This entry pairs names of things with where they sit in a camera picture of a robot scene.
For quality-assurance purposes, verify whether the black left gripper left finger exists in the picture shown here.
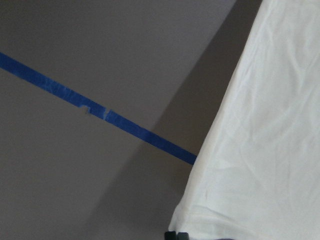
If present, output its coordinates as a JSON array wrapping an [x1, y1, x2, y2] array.
[[164, 231, 177, 240]]

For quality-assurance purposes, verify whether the beige long-sleeve printed shirt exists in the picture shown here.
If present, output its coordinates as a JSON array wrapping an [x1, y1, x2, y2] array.
[[168, 0, 320, 240]]

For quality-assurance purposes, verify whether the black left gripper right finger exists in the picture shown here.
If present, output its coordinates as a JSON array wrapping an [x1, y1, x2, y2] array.
[[177, 232, 189, 240]]

